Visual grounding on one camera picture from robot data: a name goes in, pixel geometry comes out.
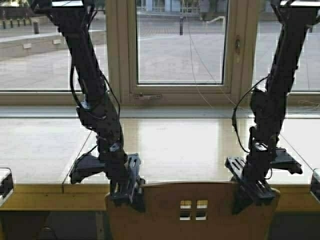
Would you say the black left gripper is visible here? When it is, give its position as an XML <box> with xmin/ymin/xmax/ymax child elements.
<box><xmin>99</xmin><ymin>144</ymin><xmax>146</xmax><ymax>213</ymax></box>

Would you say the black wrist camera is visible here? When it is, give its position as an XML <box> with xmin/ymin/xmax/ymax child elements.
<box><xmin>270</xmin><ymin>147</ymin><xmax>303</xmax><ymax>175</ymax></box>
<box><xmin>69</xmin><ymin>153</ymin><xmax>105</xmax><ymax>185</ymax></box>

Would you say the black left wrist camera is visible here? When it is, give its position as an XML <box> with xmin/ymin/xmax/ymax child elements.
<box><xmin>69</xmin><ymin>153</ymin><xmax>105</xmax><ymax>185</ymax></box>

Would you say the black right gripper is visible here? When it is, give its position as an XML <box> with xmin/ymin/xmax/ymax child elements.
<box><xmin>225</xmin><ymin>141</ymin><xmax>278</xmax><ymax>215</ymax></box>

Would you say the outdoor concrete bench wall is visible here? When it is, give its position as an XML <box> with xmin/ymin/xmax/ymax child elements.
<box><xmin>0</xmin><ymin>29</ymin><xmax>107</xmax><ymax>62</ymax></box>

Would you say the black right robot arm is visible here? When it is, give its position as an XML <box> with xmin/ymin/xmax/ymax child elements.
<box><xmin>225</xmin><ymin>0</ymin><xmax>320</xmax><ymax>215</ymax></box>

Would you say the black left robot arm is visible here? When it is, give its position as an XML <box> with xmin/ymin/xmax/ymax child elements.
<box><xmin>30</xmin><ymin>0</ymin><xmax>145</xmax><ymax>213</ymax></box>

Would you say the robot base left corner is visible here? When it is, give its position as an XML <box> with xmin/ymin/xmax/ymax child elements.
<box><xmin>0</xmin><ymin>167</ymin><xmax>14</xmax><ymax>207</ymax></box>

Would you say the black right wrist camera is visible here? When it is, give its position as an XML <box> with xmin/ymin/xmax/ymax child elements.
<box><xmin>270</xmin><ymin>147</ymin><xmax>303</xmax><ymax>175</ymax></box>

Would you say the robot base right corner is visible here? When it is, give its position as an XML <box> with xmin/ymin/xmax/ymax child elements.
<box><xmin>310</xmin><ymin>168</ymin><xmax>320</xmax><ymax>202</ymax></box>

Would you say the outdoor black bollard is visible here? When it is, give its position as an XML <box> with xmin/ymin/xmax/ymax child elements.
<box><xmin>179</xmin><ymin>16</ymin><xmax>184</xmax><ymax>36</ymax></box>

